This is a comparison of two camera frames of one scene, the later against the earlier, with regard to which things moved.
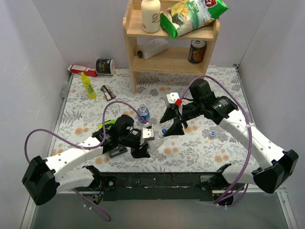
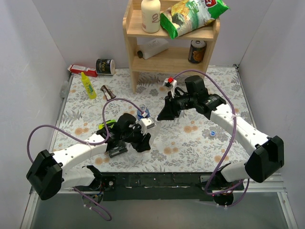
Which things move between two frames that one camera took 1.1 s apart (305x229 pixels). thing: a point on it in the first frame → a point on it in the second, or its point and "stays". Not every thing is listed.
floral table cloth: x=93 y=98 stays
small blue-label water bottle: x=145 y=113 stays
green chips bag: x=184 y=15 stays
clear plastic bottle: x=157 y=141 → x=154 y=130
